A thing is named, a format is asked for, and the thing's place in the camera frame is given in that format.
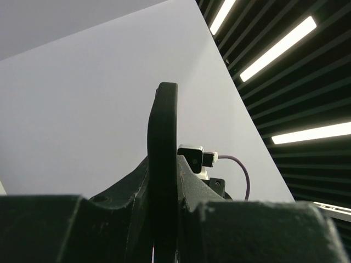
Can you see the small black phone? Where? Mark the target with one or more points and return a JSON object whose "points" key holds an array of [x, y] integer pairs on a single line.
{"points": [[162, 156]]}

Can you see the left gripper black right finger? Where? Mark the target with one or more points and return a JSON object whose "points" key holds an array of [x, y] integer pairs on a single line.
{"points": [[213, 229]]}

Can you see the aluminium frame rail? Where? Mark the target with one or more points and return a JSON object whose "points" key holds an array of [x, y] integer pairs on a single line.
{"points": [[336, 212]]}

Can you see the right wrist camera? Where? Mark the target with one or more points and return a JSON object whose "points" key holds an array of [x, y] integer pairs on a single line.
{"points": [[198, 159]]}

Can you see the ceiling light strip lower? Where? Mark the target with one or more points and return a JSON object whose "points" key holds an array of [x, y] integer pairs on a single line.
{"points": [[329, 131]]}

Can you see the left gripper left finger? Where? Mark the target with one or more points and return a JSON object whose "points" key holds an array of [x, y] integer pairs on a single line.
{"points": [[113, 226]]}

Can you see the ceiling light strip upper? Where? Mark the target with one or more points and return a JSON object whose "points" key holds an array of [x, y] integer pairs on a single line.
{"points": [[288, 41]]}

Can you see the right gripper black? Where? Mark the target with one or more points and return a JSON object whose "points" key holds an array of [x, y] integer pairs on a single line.
{"points": [[218, 186]]}

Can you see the ceiling light strip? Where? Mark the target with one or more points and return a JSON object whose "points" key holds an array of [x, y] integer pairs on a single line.
{"points": [[288, 41], [329, 131]]}

